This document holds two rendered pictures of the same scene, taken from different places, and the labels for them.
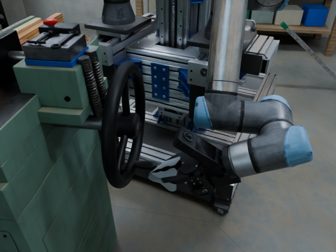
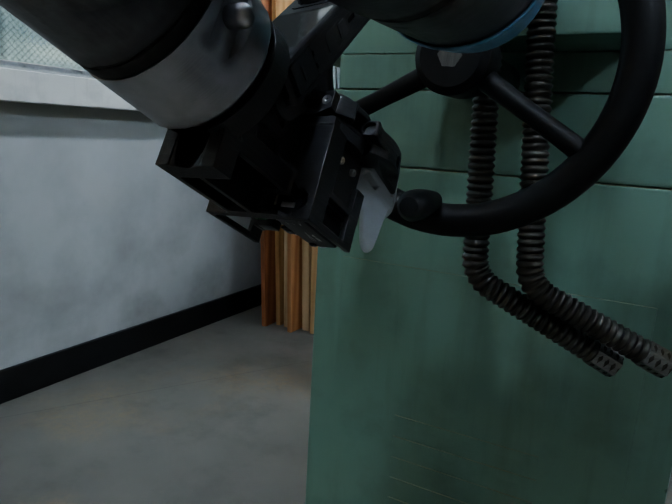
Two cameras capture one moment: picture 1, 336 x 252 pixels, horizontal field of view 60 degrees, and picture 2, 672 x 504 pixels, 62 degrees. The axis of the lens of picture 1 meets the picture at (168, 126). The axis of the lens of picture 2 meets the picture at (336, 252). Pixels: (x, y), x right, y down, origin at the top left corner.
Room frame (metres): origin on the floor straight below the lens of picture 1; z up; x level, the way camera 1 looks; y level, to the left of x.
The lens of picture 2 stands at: (0.62, -0.39, 0.75)
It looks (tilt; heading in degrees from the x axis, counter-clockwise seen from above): 12 degrees down; 109
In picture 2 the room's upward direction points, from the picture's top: 3 degrees clockwise
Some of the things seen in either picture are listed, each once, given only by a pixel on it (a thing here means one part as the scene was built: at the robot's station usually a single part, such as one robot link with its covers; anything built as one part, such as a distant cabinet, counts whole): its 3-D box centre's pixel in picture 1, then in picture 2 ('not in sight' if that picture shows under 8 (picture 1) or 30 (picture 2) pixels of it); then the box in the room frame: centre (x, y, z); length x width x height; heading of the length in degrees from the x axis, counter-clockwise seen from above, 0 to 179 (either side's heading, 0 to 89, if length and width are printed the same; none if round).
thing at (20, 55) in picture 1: (20, 56); not in sight; (0.62, 0.33, 0.95); 0.09 x 0.07 x 0.09; 171
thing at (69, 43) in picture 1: (58, 41); not in sight; (0.61, 0.23, 0.99); 0.13 x 0.11 x 0.06; 171
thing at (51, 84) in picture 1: (63, 74); not in sight; (0.60, 0.24, 0.91); 0.15 x 0.14 x 0.09; 171
